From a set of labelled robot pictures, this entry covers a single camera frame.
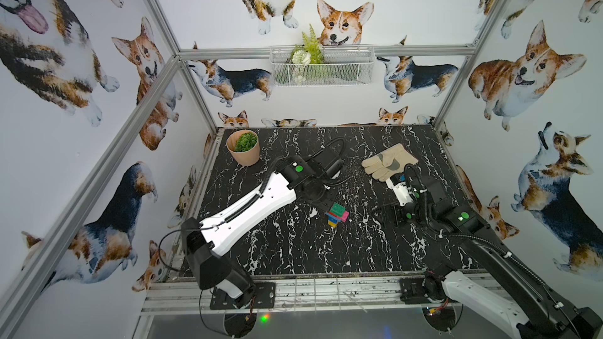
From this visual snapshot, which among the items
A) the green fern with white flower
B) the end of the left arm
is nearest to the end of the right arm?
the end of the left arm

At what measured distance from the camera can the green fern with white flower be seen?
0.82m

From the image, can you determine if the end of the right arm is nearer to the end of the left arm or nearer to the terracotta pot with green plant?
the end of the left arm

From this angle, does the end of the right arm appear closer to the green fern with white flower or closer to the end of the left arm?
the end of the left arm
